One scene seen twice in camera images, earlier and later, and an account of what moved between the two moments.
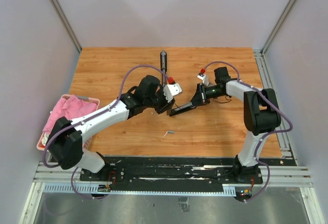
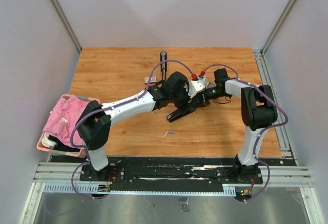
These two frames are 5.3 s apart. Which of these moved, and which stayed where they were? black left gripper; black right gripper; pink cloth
Moved: black left gripper
Stayed: black right gripper; pink cloth
